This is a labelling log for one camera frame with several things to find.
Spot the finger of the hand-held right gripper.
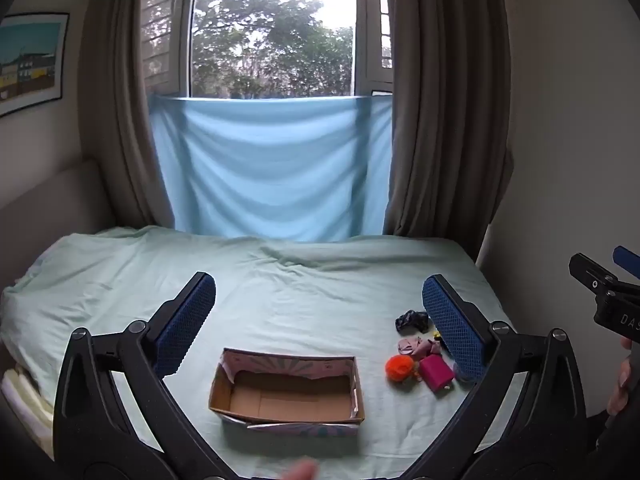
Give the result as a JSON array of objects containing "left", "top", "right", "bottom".
[
  {"left": 569, "top": 253, "right": 621, "bottom": 297},
  {"left": 613, "top": 245, "right": 640, "bottom": 279}
]

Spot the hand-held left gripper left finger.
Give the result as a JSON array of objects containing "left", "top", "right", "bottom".
[{"left": 52, "top": 271, "right": 218, "bottom": 477}]

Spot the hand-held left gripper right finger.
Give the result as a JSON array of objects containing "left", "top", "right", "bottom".
[{"left": 421, "top": 274, "right": 588, "bottom": 467}]

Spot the pink scrunchie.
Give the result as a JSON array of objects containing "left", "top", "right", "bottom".
[{"left": 396, "top": 337, "right": 444, "bottom": 362}]

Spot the pink fabric pouch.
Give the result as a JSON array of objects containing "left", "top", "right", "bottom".
[{"left": 417, "top": 353, "right": 455, "bottom": 393}]

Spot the orange fluffy pompom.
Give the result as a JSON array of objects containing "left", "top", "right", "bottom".
[{"left": 384, "top": 354, "right": 416, "bottom": 386}]

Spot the patterned cardboard box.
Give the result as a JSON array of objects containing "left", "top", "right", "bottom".
[{"left": 208, "top": 348, "right": 366, "bottom": 437}]

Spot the person's right forearm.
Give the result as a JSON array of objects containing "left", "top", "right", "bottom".
[{"left": 587, "top": 410, "right": 640, "bottom": 480}]

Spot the person's right hand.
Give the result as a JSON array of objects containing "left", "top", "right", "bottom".
[{"left": 606, "top": 337, "right": 640, "bottom": 416}]

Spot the person's left hand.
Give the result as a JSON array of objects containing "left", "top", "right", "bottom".
[{"left": 276, "top": 457, "right": 324, "bottom": 480}]

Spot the dark patterned scrunchie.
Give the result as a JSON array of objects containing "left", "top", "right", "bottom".
[{"left": 394, "top": 309, "right": 431, "bottom": 335}]

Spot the light blue hanging cloth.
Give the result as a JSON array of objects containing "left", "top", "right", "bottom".
[{"left": 148, "top": 92, "right": 395, "bottom": 244}]

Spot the folded cream cloth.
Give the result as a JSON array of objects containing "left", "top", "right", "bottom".
[{"left": 0, "top": 364, "right": 57, "bottom": 462}]

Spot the brown curtain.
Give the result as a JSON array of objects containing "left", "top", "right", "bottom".
[
  {"left": 382, "top": 0, "right": 516, "bottom": 239},
  {"left": 77, "top": 0, "right": 177, "bottom": 234}
]

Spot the white window shutter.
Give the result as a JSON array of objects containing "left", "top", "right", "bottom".
[
  {"left": 357, "top": 0, "right": 397, "bottom": 95},
  {"left": 142, "top": 0, "right": 194, "bottom": 96}
]

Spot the window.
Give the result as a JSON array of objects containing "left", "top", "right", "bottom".
[{"left": 189, "top": 0, "right": 359, "bottom": 99}]

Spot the framed wall poster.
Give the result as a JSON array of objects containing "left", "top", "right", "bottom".
[{"left": 0, "top": 12, "right": 70, "bottom": 119}]

